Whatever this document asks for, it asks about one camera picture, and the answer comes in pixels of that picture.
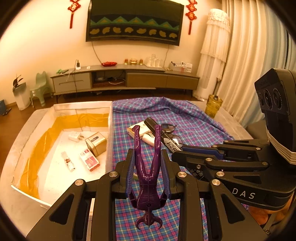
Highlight white trash bin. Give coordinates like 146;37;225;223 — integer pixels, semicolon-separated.
13;75;31;110

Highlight red dish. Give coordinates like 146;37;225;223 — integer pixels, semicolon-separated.
101;61;117;67

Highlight blue plaid cloth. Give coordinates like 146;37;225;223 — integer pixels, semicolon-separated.
112;96;250;241

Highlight white card box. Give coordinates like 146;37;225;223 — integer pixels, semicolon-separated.
126;121;151;138

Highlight long grey tv cabinet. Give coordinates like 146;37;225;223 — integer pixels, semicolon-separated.
51;64;199;96

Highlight clear glass cups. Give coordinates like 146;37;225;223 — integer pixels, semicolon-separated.
144;54;163;68

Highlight person's right hand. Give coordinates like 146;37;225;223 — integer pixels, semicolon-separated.
248;197;292;225

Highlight red chinese knot right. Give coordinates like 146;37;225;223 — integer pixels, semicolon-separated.
185;0;198;35

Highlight pink white stapler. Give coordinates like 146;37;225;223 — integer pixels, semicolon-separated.
142;132;155;147

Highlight red chinese knot left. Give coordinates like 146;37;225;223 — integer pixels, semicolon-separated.
68;0;81;29

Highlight white foam box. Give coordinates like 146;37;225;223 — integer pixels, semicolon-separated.
10;100;114;208

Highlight red chinese knot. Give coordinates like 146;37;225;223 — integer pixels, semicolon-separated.
68;0;81;29
185;0;198;35

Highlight green plastic child chair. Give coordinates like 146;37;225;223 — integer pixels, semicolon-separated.
30;71;53;108

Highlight purple plastic figurine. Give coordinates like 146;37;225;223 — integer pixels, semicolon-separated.
128;126;167;228

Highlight gold metal tin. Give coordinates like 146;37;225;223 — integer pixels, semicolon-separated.
85;132;107;157

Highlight small labelled glass tube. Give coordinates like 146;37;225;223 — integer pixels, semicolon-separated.
61;152;75;172

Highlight amber glass jar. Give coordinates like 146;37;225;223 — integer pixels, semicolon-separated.
205;94;223;118

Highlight white curtain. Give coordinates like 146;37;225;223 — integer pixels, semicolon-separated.
218;1;295;127

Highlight black safety glasses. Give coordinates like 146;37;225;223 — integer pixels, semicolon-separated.
161;123;183;148

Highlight red staples box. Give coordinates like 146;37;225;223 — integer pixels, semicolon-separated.
80;149;100;171

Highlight white floor air conditioner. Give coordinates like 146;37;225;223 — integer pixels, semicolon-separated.
193;9;231;101

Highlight wall television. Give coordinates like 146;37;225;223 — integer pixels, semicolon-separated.
86;0;184;46

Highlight white power adapter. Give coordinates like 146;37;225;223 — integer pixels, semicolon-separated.
68;131;85;142

